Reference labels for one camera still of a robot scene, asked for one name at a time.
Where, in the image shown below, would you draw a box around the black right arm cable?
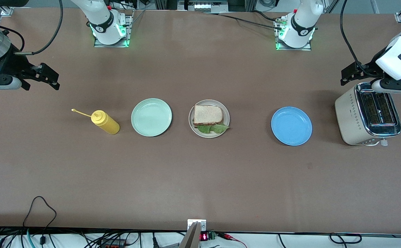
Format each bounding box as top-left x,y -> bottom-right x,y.
0,0 -> 64,56

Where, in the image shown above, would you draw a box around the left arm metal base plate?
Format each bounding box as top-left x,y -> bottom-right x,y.
274,17 -> 313,51

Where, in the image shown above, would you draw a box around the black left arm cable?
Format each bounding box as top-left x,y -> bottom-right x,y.
340,0 -> 369,68

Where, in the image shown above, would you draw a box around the yellow mustard squeeze bottle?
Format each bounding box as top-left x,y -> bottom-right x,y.
71,108 -> 120,135

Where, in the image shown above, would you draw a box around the beige chrome toaster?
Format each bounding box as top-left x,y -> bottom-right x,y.
335,82 -> 401,147

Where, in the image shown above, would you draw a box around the coiled black cable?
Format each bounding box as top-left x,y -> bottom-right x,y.
329,233 -> 362,244

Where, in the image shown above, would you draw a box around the short black table cable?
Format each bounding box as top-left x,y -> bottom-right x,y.
250,10 -> 282,23

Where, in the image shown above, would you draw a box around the red clip leads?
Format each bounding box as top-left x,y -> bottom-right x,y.
217,232 -> 248,248

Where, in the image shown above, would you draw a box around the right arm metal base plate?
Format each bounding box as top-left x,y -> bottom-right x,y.
94,10 -> 133,48

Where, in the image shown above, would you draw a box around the aluminium frame with lights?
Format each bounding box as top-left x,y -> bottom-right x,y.
154,0 -> 257,13

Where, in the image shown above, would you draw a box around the mint green plate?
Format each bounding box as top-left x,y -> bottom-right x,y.
131,98 -> 172,137

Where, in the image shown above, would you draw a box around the silver camera mount bracket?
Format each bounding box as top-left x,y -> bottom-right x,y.
179,219 -> 207,248

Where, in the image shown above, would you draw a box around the green lettuce leaf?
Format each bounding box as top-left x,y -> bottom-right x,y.
196,123 -> 230,135

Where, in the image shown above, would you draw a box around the long black table cable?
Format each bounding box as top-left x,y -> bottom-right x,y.
204,12 -> 284,31

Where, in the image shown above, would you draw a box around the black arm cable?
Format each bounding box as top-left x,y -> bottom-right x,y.
340,0 -> 369,68
0,0 -> 64,56

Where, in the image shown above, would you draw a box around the bread slice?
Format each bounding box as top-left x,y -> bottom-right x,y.
193,104 -> 224,126

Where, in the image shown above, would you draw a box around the beige plate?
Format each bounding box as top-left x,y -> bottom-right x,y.
189,99 -> 230,138

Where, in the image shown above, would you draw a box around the blue plate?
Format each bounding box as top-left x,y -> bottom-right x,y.
271,106 -> 313,146

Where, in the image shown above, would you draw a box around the black cable with ferrite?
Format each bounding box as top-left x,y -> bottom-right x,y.
22,196 -> 57,246

